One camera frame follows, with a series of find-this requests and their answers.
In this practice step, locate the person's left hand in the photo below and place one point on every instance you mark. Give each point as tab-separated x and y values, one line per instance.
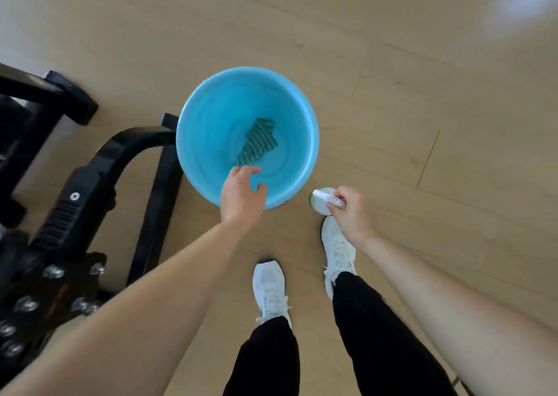
239	202

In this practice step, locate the white bottle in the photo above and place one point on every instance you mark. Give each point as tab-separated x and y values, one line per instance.
320	202

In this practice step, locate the person's white right shoe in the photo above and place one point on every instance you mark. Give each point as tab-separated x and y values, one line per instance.
338	252

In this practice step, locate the person's black trousers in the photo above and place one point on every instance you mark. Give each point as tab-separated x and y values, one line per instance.
375	330

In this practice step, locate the person's right hand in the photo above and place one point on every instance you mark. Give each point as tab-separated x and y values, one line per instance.
355	219

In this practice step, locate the person's left thumb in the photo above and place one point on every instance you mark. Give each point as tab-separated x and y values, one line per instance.
260	189

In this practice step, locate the blue plastic bucket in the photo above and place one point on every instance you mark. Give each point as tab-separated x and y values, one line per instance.
209	121

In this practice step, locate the green striped cloth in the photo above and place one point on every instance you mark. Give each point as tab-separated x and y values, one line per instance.
257	140

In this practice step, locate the person's right forearm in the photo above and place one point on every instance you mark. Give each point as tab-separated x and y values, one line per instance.
457	308

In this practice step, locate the black machine frame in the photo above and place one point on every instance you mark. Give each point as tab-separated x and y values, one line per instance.
74	217

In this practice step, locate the person's white left shoe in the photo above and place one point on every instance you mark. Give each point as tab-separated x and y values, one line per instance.
270	289

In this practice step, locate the person's right thumb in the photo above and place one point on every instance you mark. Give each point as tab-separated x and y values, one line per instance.
335	210

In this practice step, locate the person's white shoe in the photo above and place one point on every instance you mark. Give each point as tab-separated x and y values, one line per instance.
338	252
270	289

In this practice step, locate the person's left forearm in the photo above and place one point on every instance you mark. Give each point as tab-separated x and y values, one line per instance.
144	304

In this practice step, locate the group of silver bolts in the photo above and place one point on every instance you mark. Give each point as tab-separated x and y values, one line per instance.
52	273

